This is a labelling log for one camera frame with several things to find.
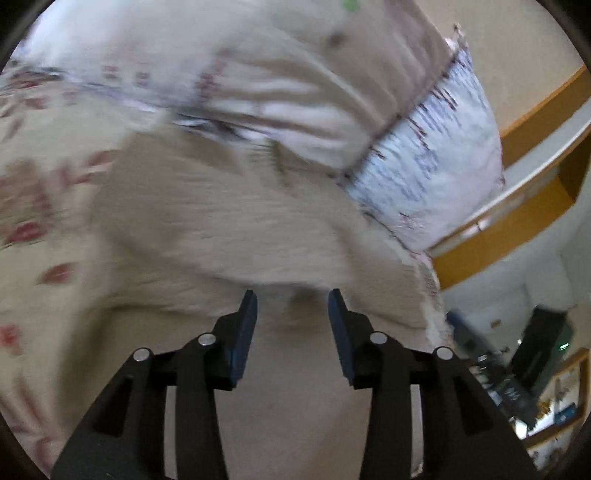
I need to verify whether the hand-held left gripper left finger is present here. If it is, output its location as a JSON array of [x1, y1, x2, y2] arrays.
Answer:
[[51, 290, 258, 480]]

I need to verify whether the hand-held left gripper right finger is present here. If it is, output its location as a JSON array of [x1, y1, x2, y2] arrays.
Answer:
[[328, 289, 539, 480]]

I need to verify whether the dark blue object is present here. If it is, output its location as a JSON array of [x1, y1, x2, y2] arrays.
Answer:
[[445, 308, 539, 432]]

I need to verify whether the black box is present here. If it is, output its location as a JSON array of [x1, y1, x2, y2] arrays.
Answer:
[[510, 307, 574, 400]]

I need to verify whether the white blue-print pillow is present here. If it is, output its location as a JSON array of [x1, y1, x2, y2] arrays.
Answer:
[[344, 44, 507, 254]]

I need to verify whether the floral bedsheet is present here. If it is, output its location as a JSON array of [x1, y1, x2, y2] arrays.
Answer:
[[0, 60, 455, 480]]

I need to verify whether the wooden headboard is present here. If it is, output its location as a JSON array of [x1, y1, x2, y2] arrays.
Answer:
[[428, 65, 591, 292]]

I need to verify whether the wooden shelf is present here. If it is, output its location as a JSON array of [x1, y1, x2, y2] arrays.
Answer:
[[521, 347, 591, 464]]

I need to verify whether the pale pink floral pillow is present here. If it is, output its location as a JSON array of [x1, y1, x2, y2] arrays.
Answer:
[[11, 0, 460, 174]]

